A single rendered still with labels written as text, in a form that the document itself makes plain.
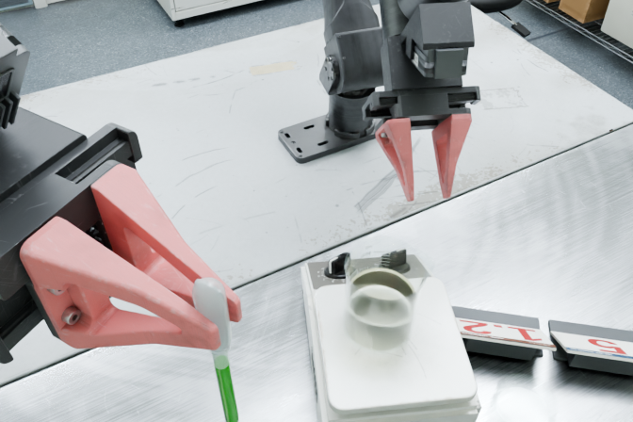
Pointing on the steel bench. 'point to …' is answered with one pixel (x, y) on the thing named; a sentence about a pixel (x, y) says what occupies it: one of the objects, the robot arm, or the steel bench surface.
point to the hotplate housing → (458, 412)
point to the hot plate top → (420, 364)
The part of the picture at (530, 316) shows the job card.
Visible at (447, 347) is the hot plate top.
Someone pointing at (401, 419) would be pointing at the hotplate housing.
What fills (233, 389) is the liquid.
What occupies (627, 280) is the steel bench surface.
